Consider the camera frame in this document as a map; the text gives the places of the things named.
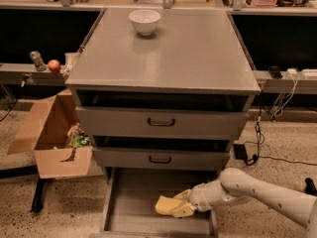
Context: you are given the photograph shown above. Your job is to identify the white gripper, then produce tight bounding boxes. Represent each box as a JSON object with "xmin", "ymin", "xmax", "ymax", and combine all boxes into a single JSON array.
[{"xmin": 170, "ymin": 183, "xmax": 212, "ymax": 218}]

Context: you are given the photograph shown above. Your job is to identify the yellow sponge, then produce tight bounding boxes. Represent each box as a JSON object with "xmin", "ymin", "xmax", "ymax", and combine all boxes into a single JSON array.
[{"xmin": 155, "ymin": 195, "xmax": 182, "ymax": 215}]

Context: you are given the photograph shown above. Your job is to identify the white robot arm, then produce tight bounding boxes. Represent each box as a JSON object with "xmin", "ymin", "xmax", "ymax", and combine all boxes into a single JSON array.
[{"xmin": 170, "ymin": 168, "xmax": 317, "ymax": 238}]

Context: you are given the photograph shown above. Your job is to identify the bottom grey drawer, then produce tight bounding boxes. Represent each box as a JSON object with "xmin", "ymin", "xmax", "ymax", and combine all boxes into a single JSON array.
[{"xmin": 89, "ymin": 168, "xmax": 218, "ymax": 238}]

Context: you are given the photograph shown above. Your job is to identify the grey drawer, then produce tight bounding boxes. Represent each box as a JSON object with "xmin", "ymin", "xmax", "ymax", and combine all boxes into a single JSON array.
[
  {"xmin": 89, "ymin": 168, "xmax": 218, "ymax": 238},
  {"xmin": 93, "ymin": 147, "xmax": 230, "ymax": 171},
  {"xmin": 76, "ymin": 107, "xmax": 248, "ymax": 140}
]

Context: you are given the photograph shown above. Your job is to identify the middle grey drawer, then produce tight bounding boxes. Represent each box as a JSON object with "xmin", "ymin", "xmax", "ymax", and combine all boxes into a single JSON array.
[{"xmin": 93, "ymin": 147, "xmax": 230, "ymax": 171}]

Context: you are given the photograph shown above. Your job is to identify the grey drawer cabinet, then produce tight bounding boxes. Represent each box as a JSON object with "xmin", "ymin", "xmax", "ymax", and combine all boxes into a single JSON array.
[{"xmin": 64, "ymin": 7, "xmax": 262, "ymax": 190}]

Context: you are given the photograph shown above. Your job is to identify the top grey drawer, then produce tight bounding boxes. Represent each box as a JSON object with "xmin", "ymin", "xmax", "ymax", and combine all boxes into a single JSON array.
[{"xmin": 76, "ymin": 107, "xmax": 248, "ymax": 140}]

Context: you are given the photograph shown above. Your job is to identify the black power adapter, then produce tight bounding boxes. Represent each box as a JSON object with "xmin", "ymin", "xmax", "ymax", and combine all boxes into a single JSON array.
[{"xmin": 234, "ymin": 144, "xmax": 248, "ymax": 161}]

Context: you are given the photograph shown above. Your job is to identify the colourful items in box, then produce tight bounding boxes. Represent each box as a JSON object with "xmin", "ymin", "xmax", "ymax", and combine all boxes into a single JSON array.
[{"xmin": 65, "ymin": 123, "xmax": 90, "ymax": 149}]

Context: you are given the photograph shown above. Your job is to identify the cardboard box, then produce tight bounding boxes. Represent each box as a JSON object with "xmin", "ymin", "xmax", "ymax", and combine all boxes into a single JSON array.
[{"xmin": 8, "ymin": 89, "xmax": 103, "ymax": 179}]

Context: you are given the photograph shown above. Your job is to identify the black remote on shelf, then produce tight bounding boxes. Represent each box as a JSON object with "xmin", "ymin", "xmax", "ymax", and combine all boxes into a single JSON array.
[{"xmin": 267, "ymin": 65, "xmax": 282, "ymax": 79}]

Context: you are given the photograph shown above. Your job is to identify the white power strip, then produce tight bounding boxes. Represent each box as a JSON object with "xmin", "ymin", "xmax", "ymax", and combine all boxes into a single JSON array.
[{"xmin": 287, "ymin": 68, "xmax": 317, "ymax": 79}]

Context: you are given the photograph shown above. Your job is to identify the white ceramic bowl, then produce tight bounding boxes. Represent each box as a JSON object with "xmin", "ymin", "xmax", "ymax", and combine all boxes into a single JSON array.
[{"xmin": 129, "ymin": 9, "xmax": 160, "ymax": 36}]

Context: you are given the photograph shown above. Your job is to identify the red apple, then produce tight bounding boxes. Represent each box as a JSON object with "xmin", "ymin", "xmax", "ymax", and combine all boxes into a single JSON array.
[{"xmin": 48, "ymin": 59, "xmax": 61, "ymax": 72}]

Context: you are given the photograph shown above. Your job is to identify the small grey figurine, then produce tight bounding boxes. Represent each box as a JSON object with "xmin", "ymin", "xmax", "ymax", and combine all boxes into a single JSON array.
[{"xmin": 30, "ymin": 51, "xmax": 47, "ymax": 71}]

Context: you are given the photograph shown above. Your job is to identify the black cable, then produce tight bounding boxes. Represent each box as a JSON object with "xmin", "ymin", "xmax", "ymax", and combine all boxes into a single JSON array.
[{"xmin": 244, "ymin": 106, "xmax": 317, "ymax": 167}]

